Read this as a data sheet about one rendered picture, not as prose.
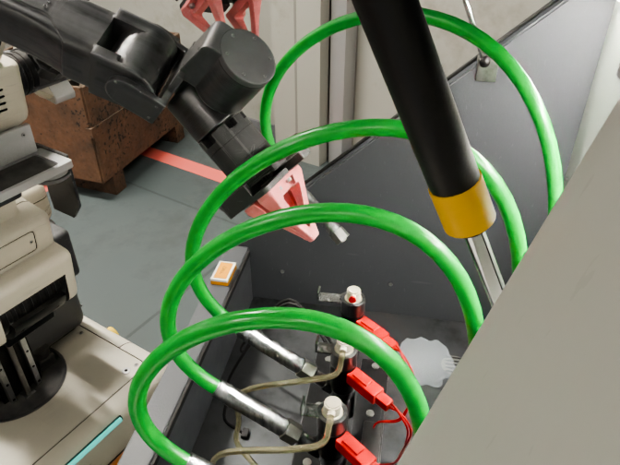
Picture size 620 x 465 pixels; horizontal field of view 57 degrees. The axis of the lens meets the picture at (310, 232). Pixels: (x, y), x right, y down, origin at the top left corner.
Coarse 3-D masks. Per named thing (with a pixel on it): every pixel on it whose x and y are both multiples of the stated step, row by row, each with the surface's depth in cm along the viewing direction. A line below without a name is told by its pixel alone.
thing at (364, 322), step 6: (366, 318) 66; (360, 324) 66; (366, 324) 66; (372, 324) 66; (372, 330) 65; (378, 330) 65; (384, 330) 65; (378, 336) 64; (384, 336) 64; (390, 342) 64; (396, 342) 64; (396, 348) 64
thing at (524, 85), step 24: (336, 24) 60; (360, 24) 58; (432, 24) 54; (456, 24) 52; (480, 48) 52; (504, 48) 51; (264, 96) 71; (528, 96) 52; (264, 120) 73; (552, 144) 52; (552, 168) 53; (552, 192) 54
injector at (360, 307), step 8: (344, 296) 66; (344, 304) 66; (352, 304) 65; (360, 304) 65; (344, 312) 66; (352, 312) 66; (360, 312) 66; (352, 320) 66; (352, 400) 76; (352, 408) 77
